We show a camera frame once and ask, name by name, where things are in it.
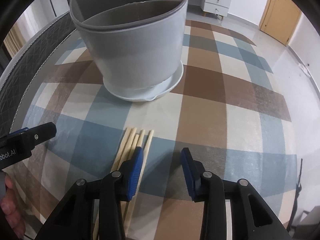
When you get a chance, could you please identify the person left hand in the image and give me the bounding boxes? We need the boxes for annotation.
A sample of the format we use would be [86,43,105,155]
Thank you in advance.
[1,173,25,239]

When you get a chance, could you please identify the cream chopstick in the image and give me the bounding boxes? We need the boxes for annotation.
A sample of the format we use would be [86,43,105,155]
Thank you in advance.
[126,134,139,160]
[111,127,131,172]
[137,129,145,147]
[124,130,154,236]
[118,127,137,168]

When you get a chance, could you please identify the cream chopstick leftmost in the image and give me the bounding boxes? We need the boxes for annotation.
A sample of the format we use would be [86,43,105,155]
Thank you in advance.
[111,127,131,172]

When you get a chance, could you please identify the grey padded bench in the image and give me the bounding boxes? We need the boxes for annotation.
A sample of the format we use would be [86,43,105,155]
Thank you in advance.
[1,12,75,136]

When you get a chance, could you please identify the plaid checkered tablecloth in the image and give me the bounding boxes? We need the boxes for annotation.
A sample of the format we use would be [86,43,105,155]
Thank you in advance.
[14,21,297,239]

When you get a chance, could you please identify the grey white utensil holder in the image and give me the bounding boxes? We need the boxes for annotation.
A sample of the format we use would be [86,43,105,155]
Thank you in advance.
[69,0,188,102]

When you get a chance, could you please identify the wooden door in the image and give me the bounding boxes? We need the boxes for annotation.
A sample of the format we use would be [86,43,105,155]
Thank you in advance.
[259,0,302,46]

